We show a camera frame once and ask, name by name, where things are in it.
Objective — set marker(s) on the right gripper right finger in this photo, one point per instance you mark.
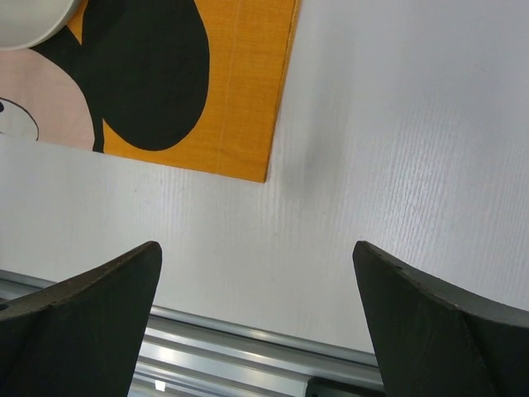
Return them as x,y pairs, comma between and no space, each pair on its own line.
433,338

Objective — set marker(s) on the orange cartoon mouse placemat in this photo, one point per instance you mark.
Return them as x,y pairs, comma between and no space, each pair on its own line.
191,84

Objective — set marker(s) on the cream round plate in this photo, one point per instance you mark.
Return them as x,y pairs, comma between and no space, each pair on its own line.
25,23

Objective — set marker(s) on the aluminium mounting rail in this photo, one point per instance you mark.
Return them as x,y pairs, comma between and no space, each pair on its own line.
187,355

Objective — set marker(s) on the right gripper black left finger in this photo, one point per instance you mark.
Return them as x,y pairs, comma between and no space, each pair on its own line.
81,336

